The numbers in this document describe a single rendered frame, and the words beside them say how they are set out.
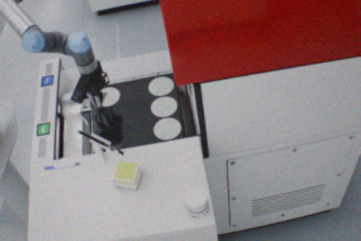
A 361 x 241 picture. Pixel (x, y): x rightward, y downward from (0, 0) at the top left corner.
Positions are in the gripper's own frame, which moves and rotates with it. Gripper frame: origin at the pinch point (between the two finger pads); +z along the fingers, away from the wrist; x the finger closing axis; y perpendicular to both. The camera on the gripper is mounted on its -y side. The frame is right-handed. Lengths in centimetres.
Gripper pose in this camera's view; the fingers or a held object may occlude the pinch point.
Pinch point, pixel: (97, 106)
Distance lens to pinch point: 180.5
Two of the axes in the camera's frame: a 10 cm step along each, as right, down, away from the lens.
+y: 4.8, -7.1, 5.2
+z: 1.2, 6.4, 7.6
